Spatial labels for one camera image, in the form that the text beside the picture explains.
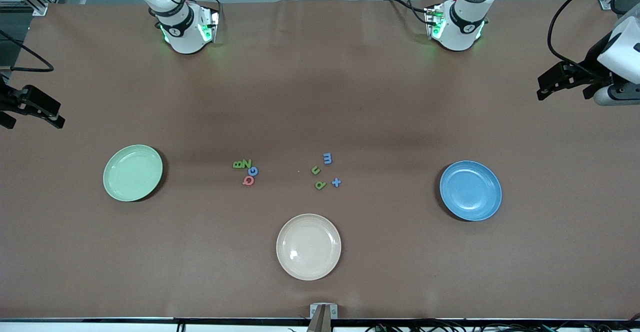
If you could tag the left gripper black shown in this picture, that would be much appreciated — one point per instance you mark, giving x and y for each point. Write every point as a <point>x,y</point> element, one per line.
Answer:
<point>593,62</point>

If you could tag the black table edge strip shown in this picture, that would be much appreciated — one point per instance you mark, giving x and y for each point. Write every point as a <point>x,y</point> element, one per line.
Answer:
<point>150,319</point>

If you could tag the blue plate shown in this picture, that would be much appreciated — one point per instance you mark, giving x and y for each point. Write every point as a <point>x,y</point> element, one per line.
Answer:
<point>470,190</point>

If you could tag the blue letter t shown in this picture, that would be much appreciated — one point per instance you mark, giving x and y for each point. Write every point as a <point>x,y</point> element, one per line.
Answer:
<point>336,182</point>

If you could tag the blue letter G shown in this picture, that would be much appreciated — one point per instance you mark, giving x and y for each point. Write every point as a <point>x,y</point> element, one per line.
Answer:
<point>249,171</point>

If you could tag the brown table cover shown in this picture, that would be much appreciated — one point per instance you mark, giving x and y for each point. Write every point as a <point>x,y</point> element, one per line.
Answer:
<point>350,97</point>

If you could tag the beige plate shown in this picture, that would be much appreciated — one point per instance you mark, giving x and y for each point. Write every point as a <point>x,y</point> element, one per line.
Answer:
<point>308,247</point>

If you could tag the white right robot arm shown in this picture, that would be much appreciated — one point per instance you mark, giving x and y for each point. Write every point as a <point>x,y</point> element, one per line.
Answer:
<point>182,37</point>

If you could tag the blue letter m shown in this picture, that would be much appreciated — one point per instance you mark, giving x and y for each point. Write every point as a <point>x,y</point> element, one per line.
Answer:
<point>330,158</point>

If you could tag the green letter u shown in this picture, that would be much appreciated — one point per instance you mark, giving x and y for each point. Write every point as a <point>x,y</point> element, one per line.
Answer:
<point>317,173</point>

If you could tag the tan camera pole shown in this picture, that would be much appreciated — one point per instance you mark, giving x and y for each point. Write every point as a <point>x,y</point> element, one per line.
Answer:
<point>320,324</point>

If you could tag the red letter Q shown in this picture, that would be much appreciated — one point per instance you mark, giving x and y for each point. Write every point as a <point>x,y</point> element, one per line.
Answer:
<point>244,180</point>

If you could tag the green letter N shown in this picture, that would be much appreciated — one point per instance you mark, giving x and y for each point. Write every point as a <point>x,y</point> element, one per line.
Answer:
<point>246,164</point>

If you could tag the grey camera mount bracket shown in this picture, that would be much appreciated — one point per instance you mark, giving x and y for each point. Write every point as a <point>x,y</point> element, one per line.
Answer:
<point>315,311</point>

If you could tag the green letter p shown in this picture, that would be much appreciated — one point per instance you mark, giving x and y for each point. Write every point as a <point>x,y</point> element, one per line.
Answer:
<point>317,187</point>

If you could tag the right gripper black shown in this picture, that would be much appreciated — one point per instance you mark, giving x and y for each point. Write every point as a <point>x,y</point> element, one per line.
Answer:
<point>7,100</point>

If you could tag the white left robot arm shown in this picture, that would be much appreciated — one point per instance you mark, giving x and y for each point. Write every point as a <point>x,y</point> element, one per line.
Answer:
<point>462,27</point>

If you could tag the green plate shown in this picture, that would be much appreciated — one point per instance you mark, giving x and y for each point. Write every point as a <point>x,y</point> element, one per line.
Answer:
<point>133,173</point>

